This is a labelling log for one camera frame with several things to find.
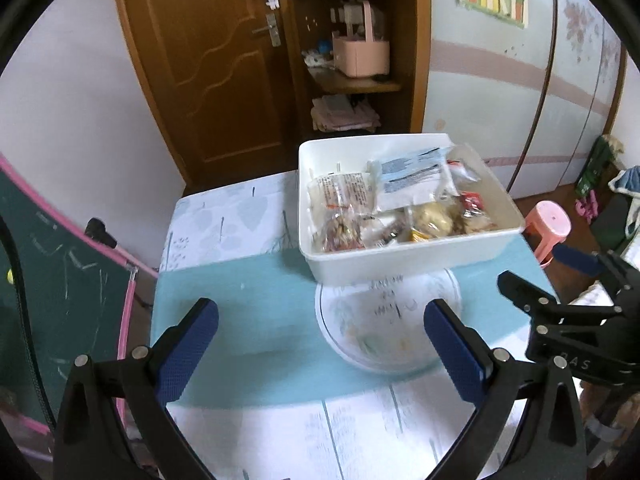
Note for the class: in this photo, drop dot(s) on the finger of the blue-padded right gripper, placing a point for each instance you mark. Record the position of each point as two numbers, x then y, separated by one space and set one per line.
591 264

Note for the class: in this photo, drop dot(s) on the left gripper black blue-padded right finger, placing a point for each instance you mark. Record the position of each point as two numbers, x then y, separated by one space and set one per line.
548 443

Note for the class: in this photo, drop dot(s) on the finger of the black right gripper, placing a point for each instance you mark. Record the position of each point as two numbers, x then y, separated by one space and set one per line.
539 304

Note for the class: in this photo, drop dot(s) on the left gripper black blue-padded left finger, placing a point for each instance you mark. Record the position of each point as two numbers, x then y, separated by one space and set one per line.
90 440

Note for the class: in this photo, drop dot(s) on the white grey snack wrapper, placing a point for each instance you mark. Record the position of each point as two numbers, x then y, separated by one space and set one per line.
411 179

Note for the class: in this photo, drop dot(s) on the red jujube snack packet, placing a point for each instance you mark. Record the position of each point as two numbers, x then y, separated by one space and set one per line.
473 216

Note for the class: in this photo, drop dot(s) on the pink plastic stool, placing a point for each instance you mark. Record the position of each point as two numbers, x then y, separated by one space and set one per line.
551 224

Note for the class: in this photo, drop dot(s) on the white plastic storage bin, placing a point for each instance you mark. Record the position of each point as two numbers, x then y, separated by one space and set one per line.
351 154

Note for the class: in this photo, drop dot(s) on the clear packet brown snack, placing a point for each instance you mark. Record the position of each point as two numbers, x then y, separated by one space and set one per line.
337 204

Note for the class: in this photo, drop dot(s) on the folded pink cloth stack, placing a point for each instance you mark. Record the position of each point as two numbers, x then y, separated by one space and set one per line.
338 114

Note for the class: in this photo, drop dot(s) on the wooden corner shelf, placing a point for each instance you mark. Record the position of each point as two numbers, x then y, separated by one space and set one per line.
399 97

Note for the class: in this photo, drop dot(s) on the brown wooden door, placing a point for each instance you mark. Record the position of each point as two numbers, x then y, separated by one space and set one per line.
218 85

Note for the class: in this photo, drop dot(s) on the green chalkboard pink frame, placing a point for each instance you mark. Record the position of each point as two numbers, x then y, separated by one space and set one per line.
82 297

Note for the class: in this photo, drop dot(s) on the pink handled basket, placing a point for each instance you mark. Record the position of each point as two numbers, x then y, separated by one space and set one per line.
358 54

